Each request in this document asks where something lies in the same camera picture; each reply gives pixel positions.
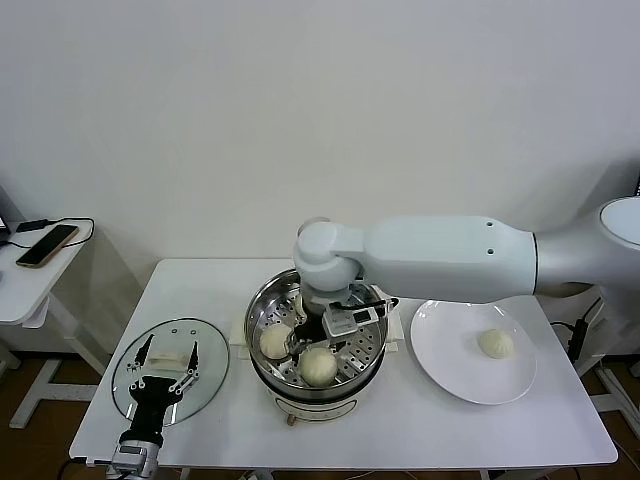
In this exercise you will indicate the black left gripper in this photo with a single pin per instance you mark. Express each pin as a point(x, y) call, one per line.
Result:
point(149, 410)

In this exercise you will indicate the small black charger box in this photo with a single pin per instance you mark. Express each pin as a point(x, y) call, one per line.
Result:
point(32, 226)

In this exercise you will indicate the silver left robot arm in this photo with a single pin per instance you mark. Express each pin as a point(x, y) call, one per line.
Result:
point(135, 457)

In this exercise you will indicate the white electric pot base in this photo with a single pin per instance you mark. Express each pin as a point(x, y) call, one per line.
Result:
point(320, 405)

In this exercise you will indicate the white steamed baozi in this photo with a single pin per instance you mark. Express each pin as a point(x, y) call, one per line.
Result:
point(300, 306)
point(317, 370)
point(495, 344)
point(274, 342)

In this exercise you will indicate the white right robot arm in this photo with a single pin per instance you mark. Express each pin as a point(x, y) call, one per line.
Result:
point(440, 255)

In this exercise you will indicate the round glass pot lid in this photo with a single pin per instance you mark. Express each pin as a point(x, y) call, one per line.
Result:
point(210, 350)

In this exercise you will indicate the dark display screen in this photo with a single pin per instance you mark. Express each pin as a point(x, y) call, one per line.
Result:
point(3, 220)

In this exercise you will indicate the black hanging power adapter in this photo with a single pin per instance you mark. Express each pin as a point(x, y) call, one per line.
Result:
point(580, 340)

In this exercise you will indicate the smartphone with dark screen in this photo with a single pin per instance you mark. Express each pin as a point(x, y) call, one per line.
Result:
point(47, 247)

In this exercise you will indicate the white side table with phone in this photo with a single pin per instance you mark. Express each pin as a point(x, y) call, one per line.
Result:
point(25, 295)

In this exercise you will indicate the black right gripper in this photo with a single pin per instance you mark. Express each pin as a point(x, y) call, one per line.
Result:
point(310, 327)

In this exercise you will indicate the perforated steel steamer basket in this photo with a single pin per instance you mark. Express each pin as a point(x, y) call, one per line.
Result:
point(365, 350)

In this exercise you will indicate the white round plate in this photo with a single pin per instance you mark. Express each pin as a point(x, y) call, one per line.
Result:
point(450, 350)

